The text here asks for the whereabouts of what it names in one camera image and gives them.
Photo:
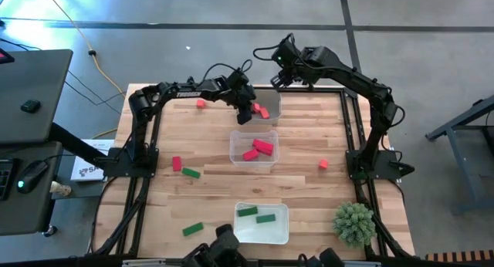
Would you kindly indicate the silver metal bracket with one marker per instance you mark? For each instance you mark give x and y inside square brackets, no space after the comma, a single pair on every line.
[366,264]
[143,262]

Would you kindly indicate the green block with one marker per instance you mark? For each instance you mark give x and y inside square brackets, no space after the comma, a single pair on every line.
[192,228]
[191,173]
[247,211]
[265,218]

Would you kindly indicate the orange block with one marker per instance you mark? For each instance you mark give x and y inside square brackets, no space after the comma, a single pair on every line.
[200,103]
[255,107]
[323,164]
[264,112]

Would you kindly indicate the black desk caster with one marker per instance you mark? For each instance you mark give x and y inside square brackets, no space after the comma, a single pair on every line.
[49,231]

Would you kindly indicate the black aluminium table frame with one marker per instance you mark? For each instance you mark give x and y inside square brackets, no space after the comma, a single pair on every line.
[328,90]

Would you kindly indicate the orange black striped strip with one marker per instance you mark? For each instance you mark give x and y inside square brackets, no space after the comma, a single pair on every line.
[459,256]

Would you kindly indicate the white printed paper sheet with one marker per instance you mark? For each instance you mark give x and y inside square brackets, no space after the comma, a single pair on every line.
[86,170]

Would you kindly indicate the dark grey desk top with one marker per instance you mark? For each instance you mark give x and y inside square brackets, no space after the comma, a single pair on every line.
[38,82]
[23,217]

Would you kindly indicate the black computer mouse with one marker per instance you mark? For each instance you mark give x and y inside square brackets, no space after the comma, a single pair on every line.
[32,174]

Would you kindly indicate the black metal bar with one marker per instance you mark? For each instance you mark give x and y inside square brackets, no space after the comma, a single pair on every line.
[77,145]

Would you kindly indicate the white plastic bin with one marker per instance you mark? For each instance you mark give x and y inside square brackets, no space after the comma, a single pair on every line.
[270,234]

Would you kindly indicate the red block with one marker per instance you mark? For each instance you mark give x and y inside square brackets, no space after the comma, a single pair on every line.
[251,155]
[262,143]
[267,151]
[176,163]

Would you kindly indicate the small black remote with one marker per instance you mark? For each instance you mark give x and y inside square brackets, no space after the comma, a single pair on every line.
[30,106]

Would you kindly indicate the green artificial plant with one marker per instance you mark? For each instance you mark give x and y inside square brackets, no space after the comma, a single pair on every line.
[354,224]

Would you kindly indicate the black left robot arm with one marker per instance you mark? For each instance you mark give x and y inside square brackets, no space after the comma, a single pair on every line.
[185,93]

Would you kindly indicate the grey metal desk frame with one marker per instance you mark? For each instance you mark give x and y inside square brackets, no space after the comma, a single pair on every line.
[459,119]

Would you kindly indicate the grey plastic bin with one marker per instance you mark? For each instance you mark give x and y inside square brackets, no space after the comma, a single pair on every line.
[272,99]

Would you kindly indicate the black keyboard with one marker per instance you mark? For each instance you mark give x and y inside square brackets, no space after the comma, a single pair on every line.
[4,178]

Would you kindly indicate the small cream plastic object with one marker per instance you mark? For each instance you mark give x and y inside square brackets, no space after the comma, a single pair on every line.
[59,189]

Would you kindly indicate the black device with red light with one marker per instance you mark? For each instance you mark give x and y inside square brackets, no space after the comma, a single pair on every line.
[4,56]

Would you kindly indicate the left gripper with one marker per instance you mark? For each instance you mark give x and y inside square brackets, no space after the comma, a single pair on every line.
[239,89]

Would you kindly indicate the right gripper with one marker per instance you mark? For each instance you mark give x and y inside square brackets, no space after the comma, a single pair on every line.
[289,62]

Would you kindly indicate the clear plastic bin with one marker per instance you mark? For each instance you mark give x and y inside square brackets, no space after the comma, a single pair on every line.
[239,143]

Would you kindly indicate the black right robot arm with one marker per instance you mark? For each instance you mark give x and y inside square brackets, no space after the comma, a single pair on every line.
[359,80]

